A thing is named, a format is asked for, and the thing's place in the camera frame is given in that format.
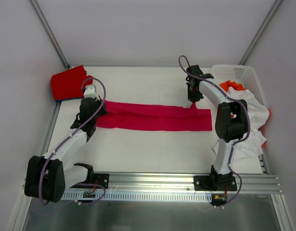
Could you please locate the magenta t shirt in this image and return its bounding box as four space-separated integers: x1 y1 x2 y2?
96 101 212 131

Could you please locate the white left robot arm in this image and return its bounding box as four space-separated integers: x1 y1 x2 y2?
24 97 106 205

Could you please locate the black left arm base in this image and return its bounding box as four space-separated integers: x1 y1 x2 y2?
83 173 110 189

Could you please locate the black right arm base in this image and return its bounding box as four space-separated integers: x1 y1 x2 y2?
193 175 237 192

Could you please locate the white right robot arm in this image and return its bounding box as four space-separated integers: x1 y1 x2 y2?
186 65 249 191

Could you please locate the folded red t shirt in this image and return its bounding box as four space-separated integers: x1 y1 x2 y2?
51 65 90 99

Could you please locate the orange t shirt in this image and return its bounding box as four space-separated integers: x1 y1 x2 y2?
219 80 246 92

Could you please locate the white perforated plastic basket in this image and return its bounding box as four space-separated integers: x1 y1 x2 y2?
211 64 268 107

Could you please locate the white t shirt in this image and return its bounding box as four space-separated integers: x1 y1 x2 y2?
211 86 270 164

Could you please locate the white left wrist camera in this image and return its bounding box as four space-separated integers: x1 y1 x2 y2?
83 84 98 99

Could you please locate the white slotted cable duct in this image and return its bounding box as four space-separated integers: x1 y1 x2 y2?
62 190 212 203

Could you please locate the aluminium mounting rail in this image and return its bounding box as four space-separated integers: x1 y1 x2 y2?
104 172 283 194

